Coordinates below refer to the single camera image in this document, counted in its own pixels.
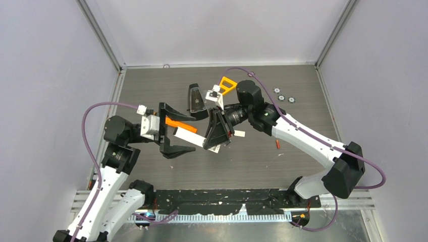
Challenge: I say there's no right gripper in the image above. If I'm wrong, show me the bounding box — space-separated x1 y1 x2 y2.
203 103 252 150

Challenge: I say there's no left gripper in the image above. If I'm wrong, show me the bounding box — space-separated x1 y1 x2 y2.
126 103 195 157

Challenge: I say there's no white box sleeve cover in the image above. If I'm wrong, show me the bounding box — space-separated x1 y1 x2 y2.
207 131 246 154

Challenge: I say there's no long white box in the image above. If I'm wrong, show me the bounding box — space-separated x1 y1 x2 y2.
173 127 205 147

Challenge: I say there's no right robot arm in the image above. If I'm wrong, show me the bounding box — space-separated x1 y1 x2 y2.
203 80 365 207

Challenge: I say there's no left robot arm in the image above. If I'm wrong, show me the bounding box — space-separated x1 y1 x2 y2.
52 102 196 241

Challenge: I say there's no orange toy microphone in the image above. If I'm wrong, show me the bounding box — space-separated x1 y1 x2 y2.
165 117 197 133

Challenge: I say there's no black metronome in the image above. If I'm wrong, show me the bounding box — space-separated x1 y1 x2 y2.
187 83 209 120

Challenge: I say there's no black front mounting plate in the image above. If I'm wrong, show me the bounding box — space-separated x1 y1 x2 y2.
155 188 321 215

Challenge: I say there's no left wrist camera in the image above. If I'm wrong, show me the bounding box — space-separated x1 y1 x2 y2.
136 105 160 141

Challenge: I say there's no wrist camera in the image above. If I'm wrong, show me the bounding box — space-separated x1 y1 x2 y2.
204 85 224 110
136 105 160 141

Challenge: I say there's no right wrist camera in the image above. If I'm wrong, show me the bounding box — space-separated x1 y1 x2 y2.
204 85 224 110

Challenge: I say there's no yellow triangle bracket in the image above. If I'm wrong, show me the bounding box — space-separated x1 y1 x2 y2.
219 76 238 95

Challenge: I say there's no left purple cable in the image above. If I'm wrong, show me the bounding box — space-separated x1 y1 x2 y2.
69 101 180 242

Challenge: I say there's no purple cable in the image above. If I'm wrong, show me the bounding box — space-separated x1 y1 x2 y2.
223 67 387 233
69 101 180 242

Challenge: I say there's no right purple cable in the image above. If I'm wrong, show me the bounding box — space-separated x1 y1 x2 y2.
223 67 387 233

